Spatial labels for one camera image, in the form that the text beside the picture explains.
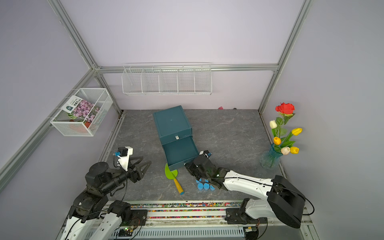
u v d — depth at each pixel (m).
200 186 0.81
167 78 0.99
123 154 0.56
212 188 0.81
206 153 0.77
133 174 0.57
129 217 0.71
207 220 0.74
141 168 0.60
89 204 0.46
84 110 0.74
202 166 0.60
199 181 0.83
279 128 0.76
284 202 0.42
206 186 0.81
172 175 0.87
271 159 0.86
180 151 0.83
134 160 0.67
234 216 0.74
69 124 0.75
